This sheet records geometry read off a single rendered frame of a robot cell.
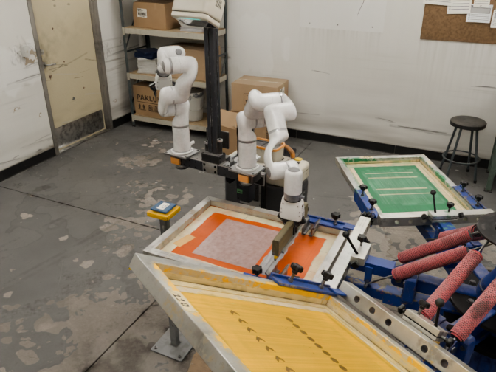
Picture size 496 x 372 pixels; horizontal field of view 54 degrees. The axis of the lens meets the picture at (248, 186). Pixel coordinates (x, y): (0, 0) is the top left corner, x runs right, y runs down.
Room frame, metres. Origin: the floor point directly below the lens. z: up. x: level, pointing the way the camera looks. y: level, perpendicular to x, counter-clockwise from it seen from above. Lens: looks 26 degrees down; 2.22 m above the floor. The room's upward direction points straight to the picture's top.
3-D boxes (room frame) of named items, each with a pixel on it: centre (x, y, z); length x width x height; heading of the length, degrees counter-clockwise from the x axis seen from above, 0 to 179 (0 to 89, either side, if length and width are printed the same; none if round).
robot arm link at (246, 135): (2.40, -0.01, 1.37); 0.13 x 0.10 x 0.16; 109
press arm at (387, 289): (1.73, -0.40, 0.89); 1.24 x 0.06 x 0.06; 65
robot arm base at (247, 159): (2.41, 0.00, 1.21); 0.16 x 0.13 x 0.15; 149
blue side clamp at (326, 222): (2.07, -0.35, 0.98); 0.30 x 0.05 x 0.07; 65
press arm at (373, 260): (1.68, -0.52, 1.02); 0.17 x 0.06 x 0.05; 65
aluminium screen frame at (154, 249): (1.92, -0.01, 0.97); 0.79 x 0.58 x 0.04; 65
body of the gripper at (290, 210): (1.84, -0.19, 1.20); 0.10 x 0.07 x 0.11; 64
